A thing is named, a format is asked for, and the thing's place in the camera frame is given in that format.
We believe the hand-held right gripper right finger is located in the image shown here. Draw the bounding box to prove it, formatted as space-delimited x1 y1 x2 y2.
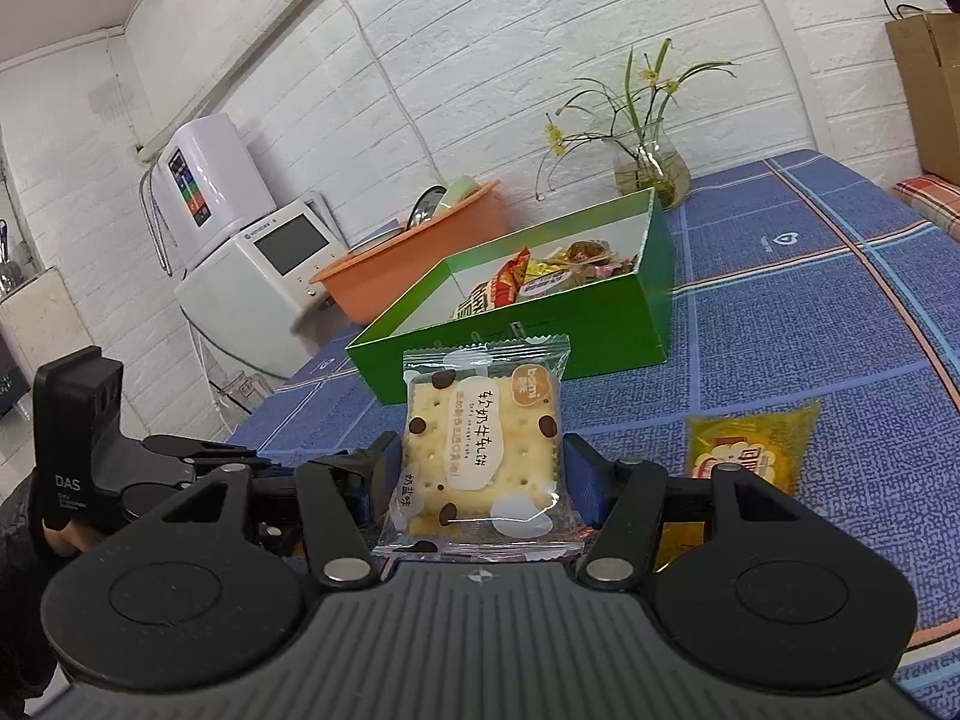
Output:
562 431 800 590

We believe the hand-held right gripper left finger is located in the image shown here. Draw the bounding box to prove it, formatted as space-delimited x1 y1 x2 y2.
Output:
161 431 402 590

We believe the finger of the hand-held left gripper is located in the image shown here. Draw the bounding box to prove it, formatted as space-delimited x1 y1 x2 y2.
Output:
144 433 260 488

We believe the cracker packet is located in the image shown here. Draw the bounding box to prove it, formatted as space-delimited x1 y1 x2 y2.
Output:
371 334 586 563

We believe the green cardboard box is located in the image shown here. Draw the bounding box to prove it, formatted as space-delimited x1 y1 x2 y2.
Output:
345 187 676 406

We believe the person's left hand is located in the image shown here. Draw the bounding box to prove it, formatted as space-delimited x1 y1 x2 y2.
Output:
41 521 102 556

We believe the clear plastic container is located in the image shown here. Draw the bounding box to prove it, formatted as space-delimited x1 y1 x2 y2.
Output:
217 371 271 417

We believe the white appliance with screen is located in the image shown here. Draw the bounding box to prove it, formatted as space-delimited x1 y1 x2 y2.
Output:
174 193 357 380

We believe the large yellow snack packet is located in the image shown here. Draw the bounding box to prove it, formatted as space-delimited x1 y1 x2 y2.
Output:
652 399 822 578

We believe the pink snack packet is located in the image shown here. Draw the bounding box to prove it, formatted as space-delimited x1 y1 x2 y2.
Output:
521 262 638 297

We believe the red snack packet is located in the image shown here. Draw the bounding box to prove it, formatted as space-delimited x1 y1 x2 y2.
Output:
450 247 537 320

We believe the orange plastic basin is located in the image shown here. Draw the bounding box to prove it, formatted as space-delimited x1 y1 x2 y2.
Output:
309 178 507 323

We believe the blue checked tablecloth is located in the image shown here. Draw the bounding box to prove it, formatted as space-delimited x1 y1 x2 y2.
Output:
225 148 960 720

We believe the metal bowl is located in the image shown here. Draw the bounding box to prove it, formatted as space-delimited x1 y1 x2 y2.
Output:
405 186 451 233

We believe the white water purifier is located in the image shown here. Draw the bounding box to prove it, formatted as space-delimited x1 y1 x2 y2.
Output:
139 114 278 275

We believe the green bowl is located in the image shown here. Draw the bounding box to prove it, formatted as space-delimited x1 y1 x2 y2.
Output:
439 176 481 211

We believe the glass vase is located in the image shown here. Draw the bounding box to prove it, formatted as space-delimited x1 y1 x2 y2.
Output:
611 120 692 209

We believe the green plant with yellow flowers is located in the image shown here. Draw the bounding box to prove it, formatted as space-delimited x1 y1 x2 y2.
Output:
534 37 736 203

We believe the red checked cloth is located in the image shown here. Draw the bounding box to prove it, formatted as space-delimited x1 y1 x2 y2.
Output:
892 174 960 241

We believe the brown cardboard box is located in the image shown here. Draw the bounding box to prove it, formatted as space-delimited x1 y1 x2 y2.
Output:
885 11 960 185

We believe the grey hose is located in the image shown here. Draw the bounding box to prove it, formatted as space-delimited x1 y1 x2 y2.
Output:
139 172 179 278

